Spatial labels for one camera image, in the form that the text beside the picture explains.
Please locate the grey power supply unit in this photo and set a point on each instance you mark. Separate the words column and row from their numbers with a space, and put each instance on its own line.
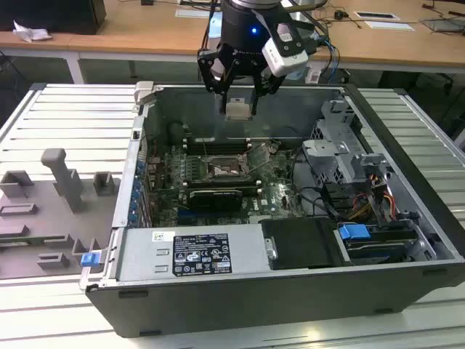
column 145, row 254

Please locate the small white box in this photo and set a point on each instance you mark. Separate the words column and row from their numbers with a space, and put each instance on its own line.
column 313, row 76

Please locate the wooden desk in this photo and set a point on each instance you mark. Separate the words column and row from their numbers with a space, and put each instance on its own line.
column 145, row 40

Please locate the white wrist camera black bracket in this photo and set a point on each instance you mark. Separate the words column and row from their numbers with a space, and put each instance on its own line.
column 287, row 58

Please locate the crumpled white paper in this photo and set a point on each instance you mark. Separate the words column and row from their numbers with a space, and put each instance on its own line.
column 31, row 32

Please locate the black plastic shroud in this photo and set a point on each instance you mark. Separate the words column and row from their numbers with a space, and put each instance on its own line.
column 301, row 243

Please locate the small black device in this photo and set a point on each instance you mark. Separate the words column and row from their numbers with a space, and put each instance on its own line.
column 340, row 14

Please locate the dark grey PC case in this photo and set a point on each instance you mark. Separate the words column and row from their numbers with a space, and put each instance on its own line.
column 218, row 301

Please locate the black box on desk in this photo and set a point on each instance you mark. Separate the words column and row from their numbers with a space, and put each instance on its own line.
column 54, row 14

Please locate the white paper sheet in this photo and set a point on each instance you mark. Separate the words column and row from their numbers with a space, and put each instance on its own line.
column 388, row 25
column 192, row 13

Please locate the grey parts rack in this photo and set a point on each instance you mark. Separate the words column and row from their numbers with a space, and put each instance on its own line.
column 43, row 232

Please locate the CPU socket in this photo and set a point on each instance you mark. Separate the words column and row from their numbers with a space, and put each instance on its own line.
column 223, row 163

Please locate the grey case latch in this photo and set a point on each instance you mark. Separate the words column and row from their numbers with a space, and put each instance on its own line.
column 143, row 92

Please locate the black graphics card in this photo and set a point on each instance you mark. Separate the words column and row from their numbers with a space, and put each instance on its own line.
column 214, row 200

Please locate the black RAM slot bank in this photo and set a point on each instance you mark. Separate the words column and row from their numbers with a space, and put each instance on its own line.
column 218, row 183
column 214, row 147

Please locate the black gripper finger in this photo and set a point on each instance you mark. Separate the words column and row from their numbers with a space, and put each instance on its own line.
column 205, row 69
column 269, row 85

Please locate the blue plastic latch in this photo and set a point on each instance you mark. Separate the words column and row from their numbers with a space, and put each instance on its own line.
column 89, row 260

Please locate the grey flat tray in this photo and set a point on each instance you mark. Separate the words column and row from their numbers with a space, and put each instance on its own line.
column 443, row 24

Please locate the hard disk in blue carrier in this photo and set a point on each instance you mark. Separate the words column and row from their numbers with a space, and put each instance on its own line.
column 351, row 231

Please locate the silver CPU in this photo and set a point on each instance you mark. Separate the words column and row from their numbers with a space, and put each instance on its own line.
column 238, row 111

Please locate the silver metal drive cage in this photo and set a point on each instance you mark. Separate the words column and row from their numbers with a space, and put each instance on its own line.
column 328, row 149

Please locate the green motherboard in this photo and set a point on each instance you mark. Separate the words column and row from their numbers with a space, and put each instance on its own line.
column 276, row 196

